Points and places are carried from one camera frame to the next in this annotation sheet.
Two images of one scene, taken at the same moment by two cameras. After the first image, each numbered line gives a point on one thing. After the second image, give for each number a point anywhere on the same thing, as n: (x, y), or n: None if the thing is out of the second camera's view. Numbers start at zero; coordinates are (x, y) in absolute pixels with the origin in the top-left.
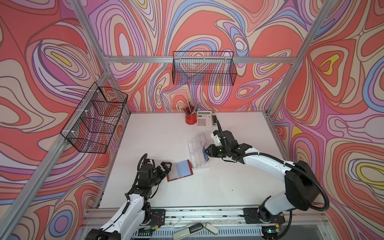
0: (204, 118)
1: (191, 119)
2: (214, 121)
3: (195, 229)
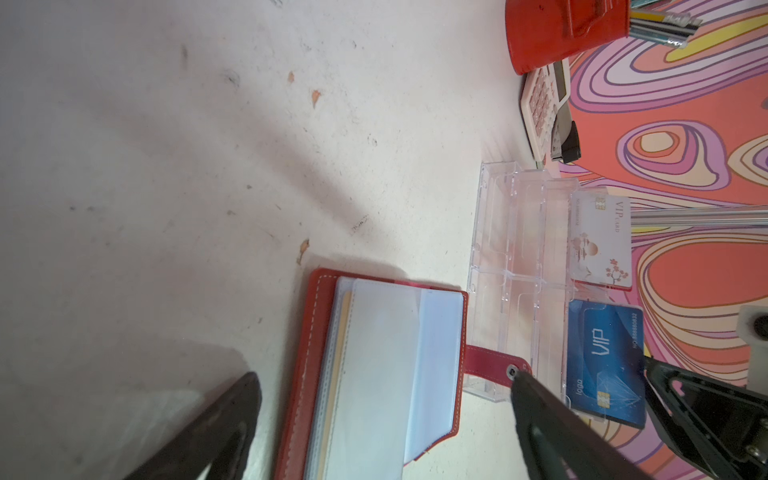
0: (543, 95)
1: (542, 32)
2: (565, 144)
3: None
